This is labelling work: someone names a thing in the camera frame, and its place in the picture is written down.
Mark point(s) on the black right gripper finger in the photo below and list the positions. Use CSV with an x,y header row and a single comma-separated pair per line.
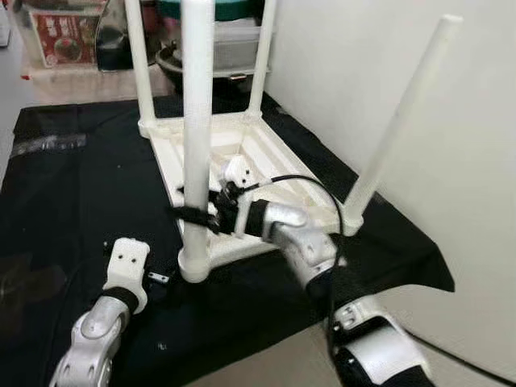
x,y
193,215

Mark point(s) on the white plastic table top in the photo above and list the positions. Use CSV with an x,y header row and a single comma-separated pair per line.
x,y
274,153

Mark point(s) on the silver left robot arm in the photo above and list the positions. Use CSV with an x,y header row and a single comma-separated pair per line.
x,y
89,339

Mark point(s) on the black tablecloth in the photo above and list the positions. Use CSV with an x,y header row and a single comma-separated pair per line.
x,y
81,210

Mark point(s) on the clear tape patch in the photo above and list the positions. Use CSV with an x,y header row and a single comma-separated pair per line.
x,y
28,282

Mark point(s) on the black wok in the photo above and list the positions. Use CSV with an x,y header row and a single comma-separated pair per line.
x,y
168,68

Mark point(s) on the clear tape strip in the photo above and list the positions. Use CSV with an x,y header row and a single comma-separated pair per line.
x,y
48,143

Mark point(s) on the clear plastic container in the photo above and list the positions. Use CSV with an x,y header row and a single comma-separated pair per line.
x,y
238,44

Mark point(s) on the beige cloth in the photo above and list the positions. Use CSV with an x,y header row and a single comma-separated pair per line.
x,y
81,85

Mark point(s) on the glossy black bag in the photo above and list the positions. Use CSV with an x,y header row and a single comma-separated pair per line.
x,y
114,40

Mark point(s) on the green pot lid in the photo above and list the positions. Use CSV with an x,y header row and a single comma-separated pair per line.
x,y
238,8

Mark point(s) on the clear box with orange lid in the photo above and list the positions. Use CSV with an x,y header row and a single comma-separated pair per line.
x,y
64,36

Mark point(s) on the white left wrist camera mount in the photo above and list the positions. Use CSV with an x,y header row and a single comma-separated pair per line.
x,y
129,262

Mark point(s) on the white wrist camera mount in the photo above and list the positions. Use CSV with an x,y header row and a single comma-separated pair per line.
x,y
129,262
238,171

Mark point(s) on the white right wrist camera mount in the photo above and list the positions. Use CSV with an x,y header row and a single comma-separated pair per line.
x,y
238,171

